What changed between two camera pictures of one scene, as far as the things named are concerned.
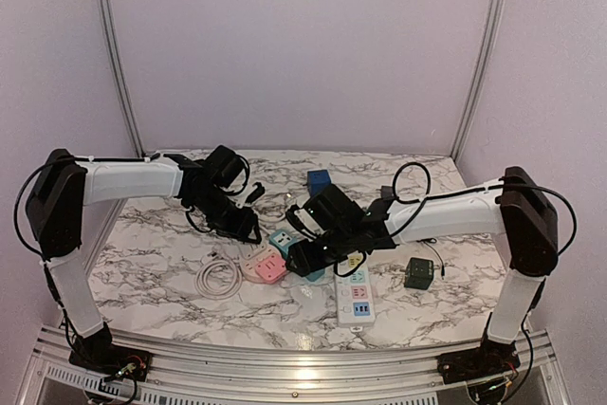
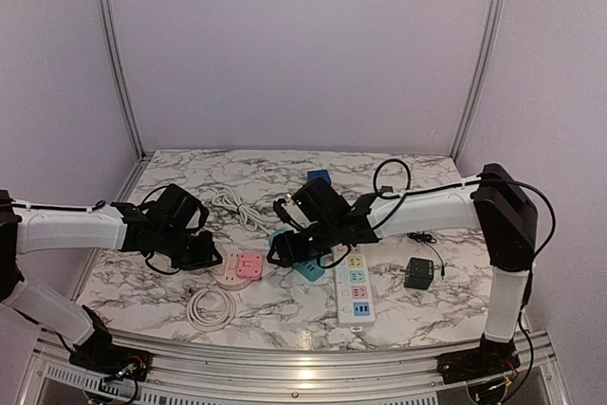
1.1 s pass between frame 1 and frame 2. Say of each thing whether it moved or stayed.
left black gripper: moved
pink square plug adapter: moved
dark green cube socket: stayed
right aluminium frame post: stayed
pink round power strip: moved
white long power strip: stayed
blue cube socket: stayed
